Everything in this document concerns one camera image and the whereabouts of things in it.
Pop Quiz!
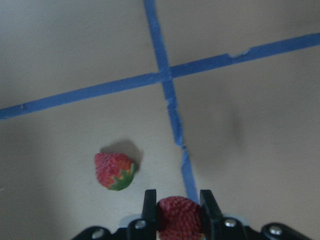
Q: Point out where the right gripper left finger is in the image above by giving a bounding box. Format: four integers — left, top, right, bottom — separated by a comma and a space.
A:
141, 189, 157, 240

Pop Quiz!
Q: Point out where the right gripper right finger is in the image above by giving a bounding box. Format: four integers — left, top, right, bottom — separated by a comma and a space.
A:
199, 189, 223, 240

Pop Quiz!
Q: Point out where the red strawberry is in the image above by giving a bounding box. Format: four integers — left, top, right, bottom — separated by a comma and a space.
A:
94, 152, 137, 191
157, 196, 205, 240

